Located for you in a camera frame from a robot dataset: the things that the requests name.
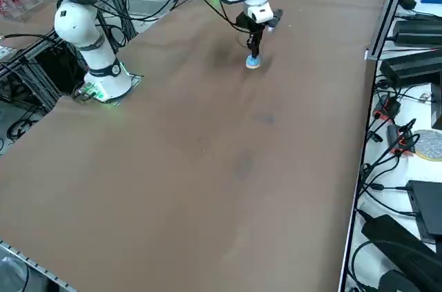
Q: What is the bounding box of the black flat box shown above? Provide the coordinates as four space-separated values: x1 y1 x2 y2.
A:
405 179 442 242

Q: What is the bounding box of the aluminium profile post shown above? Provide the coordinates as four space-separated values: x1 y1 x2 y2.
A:
364 0 414 61

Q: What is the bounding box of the round patterned coaster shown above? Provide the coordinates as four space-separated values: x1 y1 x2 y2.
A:
412 128 442 162

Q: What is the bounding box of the perforated metal rail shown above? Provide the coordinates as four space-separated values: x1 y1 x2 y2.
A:
0 239 76 292

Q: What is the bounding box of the orange and black connector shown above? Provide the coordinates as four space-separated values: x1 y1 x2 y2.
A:
385 122 416 157
372 95 402 121

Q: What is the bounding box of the black power adapter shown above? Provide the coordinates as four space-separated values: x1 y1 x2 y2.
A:
393 19 442 48
379 50 442 88

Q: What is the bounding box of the aluminium frame structure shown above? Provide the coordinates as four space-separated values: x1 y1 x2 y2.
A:
0 29 89 115

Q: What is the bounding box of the long black device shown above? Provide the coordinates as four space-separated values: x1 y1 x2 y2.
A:
361 214 442 292

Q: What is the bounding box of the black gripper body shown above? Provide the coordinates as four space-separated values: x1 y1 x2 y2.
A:
236 11 267 34

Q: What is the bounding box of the blue call bell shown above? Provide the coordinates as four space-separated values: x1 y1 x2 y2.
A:
245 54 262 70

